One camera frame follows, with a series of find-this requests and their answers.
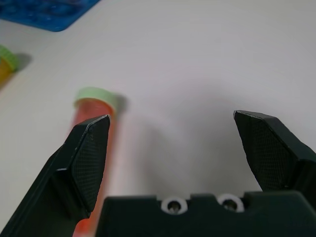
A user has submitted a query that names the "orange liquid tube green cap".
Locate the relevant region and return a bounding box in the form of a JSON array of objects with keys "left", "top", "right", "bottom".
[{"left": 0, "top": 44, "right": 18, "bottom": 89}]

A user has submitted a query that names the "blue test tube rack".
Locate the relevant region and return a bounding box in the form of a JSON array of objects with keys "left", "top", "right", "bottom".
[{"left": 0, "top": 0, "right": 102, "bottom": 33}]

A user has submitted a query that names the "red liquid tube green cap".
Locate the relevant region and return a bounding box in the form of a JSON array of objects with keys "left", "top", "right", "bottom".
[{"left": 70, "top": 86, "right": 121, "bottom": 237}]

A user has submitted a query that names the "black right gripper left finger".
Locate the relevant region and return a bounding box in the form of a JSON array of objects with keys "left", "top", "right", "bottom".
[{"left": 0, "top": 114, "right": 111, "bottom": 237}]

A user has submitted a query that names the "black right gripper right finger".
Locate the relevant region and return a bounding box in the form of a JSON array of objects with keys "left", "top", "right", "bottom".
[{"left": 233, "top": 110, "right": 316, "bottom": 196}]

